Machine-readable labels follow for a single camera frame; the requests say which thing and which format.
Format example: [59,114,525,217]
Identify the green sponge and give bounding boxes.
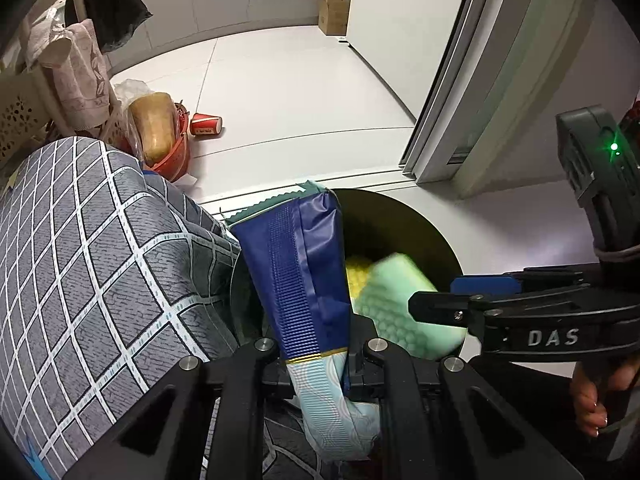
[363,254,466,360]

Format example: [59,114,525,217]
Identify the yellow sponge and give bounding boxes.
[346,257,385,315]

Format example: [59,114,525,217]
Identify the dark blue foil bag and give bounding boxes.
[228,181,380,462]

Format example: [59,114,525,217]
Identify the person's right hand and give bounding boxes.
[570,356,639,438]

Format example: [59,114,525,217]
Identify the black trash bin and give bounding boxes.
[229,187,464,361]

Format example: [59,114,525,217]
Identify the grey checked tablecloth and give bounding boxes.
[1,136,240,479]

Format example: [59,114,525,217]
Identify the red plastic basket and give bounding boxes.
[124,102,190,182]

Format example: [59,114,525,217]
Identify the white refrigerator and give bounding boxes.
[346,0,463,117]

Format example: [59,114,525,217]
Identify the cardboard box on floor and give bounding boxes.
[318,0,349,36]

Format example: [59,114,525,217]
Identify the red paper cup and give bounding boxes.
[190,113,224,136]

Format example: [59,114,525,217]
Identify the beige plastic storage rack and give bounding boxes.
[1,0,122,176]

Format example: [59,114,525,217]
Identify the pink hanging towel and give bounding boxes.
[48,18,110,131]

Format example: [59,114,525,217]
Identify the black hanging bag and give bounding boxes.
[84,0,152,53]

